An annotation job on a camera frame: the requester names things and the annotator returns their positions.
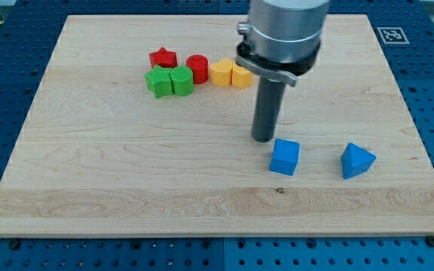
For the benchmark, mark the blue cube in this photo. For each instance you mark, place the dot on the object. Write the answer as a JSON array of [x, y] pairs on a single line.
[[285, 157]]

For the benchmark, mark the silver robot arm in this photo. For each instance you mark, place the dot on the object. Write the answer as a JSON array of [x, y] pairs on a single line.
[[281, 38]]

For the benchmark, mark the blue triangle block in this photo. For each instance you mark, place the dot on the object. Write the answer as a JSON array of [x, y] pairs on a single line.
[[355, 161]]

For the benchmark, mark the yellow hexagon block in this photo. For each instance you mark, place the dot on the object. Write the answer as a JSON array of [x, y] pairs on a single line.
[[241, 77]]

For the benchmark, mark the yellow heart block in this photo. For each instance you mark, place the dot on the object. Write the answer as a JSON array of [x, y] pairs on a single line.
[[221, 72]]

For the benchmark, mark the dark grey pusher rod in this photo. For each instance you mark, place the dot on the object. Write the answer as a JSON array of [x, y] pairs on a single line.
[[267, 108]]

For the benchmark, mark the green cylinder block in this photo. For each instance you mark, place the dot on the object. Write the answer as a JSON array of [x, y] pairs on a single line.
[[182, 80]]

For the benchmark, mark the wooden board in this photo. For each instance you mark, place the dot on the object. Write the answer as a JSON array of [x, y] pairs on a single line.
[[100, 157]]

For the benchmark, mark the red cylinder block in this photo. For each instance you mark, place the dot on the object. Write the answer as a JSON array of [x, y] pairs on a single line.
[[199, 65]]

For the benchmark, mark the green star block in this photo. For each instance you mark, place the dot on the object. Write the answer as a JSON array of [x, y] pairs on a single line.
[[159, 82]]

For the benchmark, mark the red star block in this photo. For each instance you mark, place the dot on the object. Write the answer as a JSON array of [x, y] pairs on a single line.
[[164, 58]]

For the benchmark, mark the white fiducial marker tag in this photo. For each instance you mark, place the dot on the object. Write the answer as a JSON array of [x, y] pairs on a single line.
[[392, 35]]

